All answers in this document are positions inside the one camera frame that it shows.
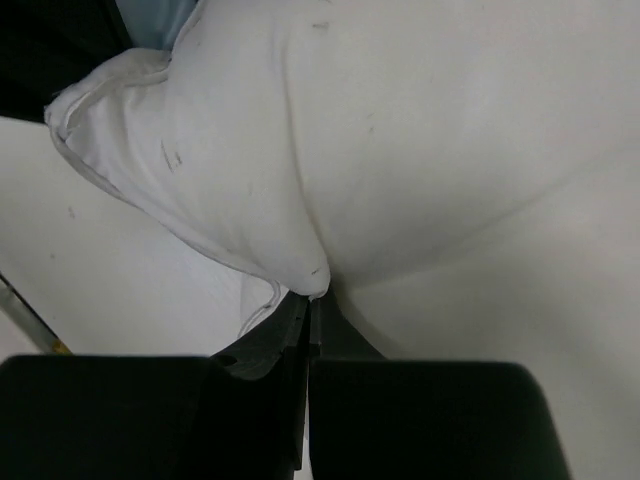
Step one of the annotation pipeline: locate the light blue pillowcase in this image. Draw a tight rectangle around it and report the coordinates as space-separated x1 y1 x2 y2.
116 0 197 51

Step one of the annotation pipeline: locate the white pillow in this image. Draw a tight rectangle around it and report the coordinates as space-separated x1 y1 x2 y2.
45 1 639 360

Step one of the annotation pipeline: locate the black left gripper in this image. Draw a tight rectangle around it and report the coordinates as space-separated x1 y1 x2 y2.
1 0 132 123

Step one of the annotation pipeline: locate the aluminium frame rail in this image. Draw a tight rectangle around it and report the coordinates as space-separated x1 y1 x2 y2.
1 276 70 358

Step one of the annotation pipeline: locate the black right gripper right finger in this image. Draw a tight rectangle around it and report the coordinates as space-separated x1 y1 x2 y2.
308 294 570 480

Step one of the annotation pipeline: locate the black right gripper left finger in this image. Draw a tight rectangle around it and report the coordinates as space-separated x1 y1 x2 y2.
1 293 308 479

